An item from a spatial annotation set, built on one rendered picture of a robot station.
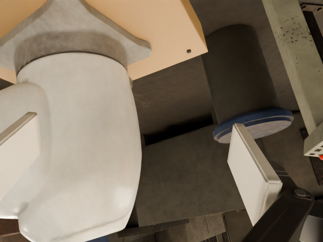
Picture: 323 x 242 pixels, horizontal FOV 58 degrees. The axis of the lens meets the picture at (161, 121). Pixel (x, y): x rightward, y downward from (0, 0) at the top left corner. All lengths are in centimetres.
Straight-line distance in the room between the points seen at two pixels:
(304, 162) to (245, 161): 268
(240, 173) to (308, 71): 72
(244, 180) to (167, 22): 32
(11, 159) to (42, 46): 23
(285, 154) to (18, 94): 258
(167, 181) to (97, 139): 203
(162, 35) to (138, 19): 6
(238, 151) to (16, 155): 13
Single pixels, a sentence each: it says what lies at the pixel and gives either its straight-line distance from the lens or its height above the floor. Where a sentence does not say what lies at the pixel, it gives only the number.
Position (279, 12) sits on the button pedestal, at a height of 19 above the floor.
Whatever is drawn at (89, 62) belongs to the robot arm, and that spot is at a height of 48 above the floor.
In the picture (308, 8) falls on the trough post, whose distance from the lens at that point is 138.
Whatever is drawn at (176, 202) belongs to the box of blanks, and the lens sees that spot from 232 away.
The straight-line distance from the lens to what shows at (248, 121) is 109.
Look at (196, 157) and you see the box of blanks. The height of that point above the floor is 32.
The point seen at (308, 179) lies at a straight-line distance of 283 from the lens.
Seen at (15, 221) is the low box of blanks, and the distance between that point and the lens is 200.
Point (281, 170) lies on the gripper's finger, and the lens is 17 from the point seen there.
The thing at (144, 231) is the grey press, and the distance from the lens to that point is 324.
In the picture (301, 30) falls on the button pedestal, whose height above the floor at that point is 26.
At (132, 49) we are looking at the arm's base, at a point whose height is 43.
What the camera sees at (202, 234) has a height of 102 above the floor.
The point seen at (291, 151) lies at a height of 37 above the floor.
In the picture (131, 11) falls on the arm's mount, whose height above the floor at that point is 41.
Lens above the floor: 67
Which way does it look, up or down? 17 degrees down
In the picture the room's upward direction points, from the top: 169 degrees clockwise
